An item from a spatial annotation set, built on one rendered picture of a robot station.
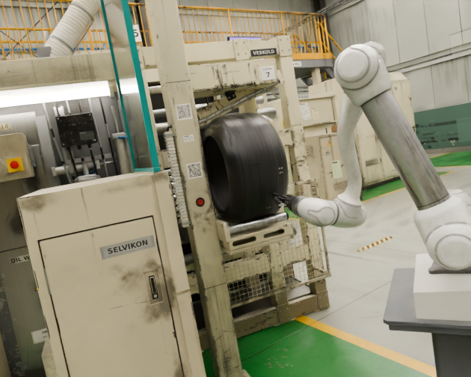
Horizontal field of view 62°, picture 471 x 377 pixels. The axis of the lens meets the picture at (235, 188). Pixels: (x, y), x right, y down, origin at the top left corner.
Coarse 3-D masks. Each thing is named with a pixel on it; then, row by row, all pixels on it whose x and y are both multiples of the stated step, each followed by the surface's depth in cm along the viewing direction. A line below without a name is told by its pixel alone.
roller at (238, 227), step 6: (270, 216) 200; (276, 216) 201; (282, 216) 202; (288, 216) 203; (240, 222) 196; (246, 222) 196; (252, 222) 196; (258, 222) 197; (264, 222) 198; (270, 222) 200; (276, 222) 202; (234, 228) 193; (240, 228) 194; (246, 228) 195; (252, 228) 197
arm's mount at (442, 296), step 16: (416, 256) 157; (416, 272) 141; (416, 288) 129; (432, 288) 126; (448, 288) 124; (464, 288) 121; (416, 304) 127; (432, 304) 125; (448, 304) 122; (464, 304) 120; (464, 320) 121
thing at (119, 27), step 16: (112, 0) 127; (112, 16) 135; (128, 16) 108; (112, 32) 144; (128, 32) 108; (112, 48) 154; (128, 48) 116; (128, 64) 123; (128, 80) 130; (128, 96) 138; (144, 96) 110; (128, 112) 148; (144, 112) 111; (128, 128) 158; (144, 128) 117; (144, 144) 124; (144, 160) 131
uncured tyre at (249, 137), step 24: (216, 120) 197; (240, 120) 192; (264, 120) 194; (216, 144) 228; (240, 144) 182; (264, 144) 185; (216, 168) 233; (240, 168) 180; (264, 168) 183; (216, 192) 230; (240, 192) 183; (264, 192) 186; (240, 216) 193; (264, 216) 201
